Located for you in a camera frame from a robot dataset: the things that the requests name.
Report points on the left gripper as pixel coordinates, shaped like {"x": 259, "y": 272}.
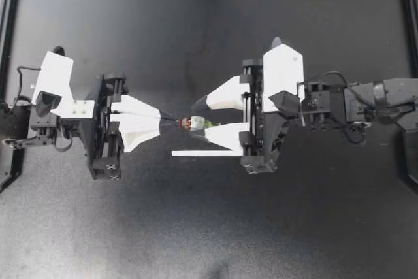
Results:
{"x": 98, "y": 148}

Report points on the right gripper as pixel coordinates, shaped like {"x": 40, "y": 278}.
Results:
{"x": 272, "y": 135}

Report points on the candy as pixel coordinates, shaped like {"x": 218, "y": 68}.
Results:
{"x": 196, "y": 122}

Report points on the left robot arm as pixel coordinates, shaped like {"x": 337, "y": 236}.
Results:
{"x": 13, "y": 119}

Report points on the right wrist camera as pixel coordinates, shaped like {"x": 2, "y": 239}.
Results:
{"x": 282, "y": 70}

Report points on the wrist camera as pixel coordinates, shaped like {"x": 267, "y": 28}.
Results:
{"x": 282, "y": 70}
{"x": 54, "y": 73}

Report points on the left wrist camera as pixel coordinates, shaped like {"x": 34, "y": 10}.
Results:
{"x": 54, "y": 73}

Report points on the black frame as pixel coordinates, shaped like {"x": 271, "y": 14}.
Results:
{"x": 9, "y": 30}

